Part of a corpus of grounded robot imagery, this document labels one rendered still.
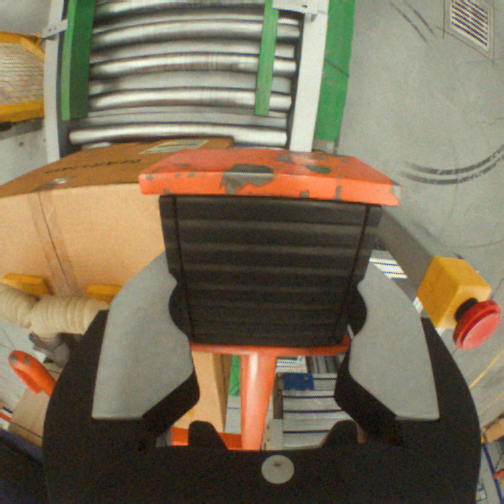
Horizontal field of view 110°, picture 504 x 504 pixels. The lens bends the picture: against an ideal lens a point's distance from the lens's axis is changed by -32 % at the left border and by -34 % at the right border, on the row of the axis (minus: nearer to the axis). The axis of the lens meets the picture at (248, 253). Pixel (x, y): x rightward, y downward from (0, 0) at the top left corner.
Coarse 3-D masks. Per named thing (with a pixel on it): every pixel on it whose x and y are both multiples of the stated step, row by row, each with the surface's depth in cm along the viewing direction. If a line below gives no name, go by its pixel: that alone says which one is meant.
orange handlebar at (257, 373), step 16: (16, 352) 20; (16, 368) 20; (32, 368) 20; (240, 368) 15; (256, 368) 14; (272, 368) 15; (32, 384) 22; (48, 384) 21; (240, 384) 16; (256, 384) 15; (272, 384) 16; (256, 400) 17; (256, 416) 18; (176, 432) 25; (256, 432) 20; (240, 448) 24; (256, 448) 23
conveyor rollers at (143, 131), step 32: (128, 0) 38; (160, 0) 39; (192, 0) 40; (224, 0) 40; (256, 0) 40; (128, 32) 43; (160, 32) 44; (192, 32) 45; (224, 32) 45; (256, 32) 44; (288, 32) 44; (96, 64) 47; (128, 64) 47; (160, 64) 48; (192, 64) 49; (224, 64) 49; (256, 64) 48; (288, 64) 48; (96, 96) 52; (128, 96) 52; (160, 96) 52; (192, 96) 52; (224, 96) 52; (288, 96) 52; (96, 128) 56; (128, 128) 56; (160, 128) 56; (192, 128) 57; (224, 128) 57; (256, 128) 57
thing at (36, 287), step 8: (8, 280) 29; (16, 280) 29; (24, 280) 29; (32, 280) 29; (40, 280) 29; (24, 288) 29; (32, 288) 29; (40, 288) 29; (48, 288) 31; (32, 296) 30; (40, 296) 30; (32, 336) 31
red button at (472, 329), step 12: (468, 300) 23; (492, 300) 20; (456, 312) 24; (468, 312) 21; (480, 312) 20; (492, 312) 19; (456, 324) 23; (468, 324) 21; (480, 324) 20; (492, 324) 20; (456, 336) 22; (468, 336) 21; (480, 336) 21; (468, 348) 22
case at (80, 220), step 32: (64, 160) 44; (96, 160) 38; (128, 160) 35; (160, 160) 33; (0, 192) 26; (32, 192) 24; (64, 192) 24; (96, 192) 24; (128, 192) 24; (0, 224) 26; (32, 224) 26; (64, 224) 26; (96, 224) 26; (128, 224) 26; (160, 224) 25; (0, 256) 29; (32, 256) 28; (64, 256) 28; (96, 256) 28; (128, 256) 28; (64, 288) 31; (192, 352) 36; (224, 384) 53; (224, 416) 54
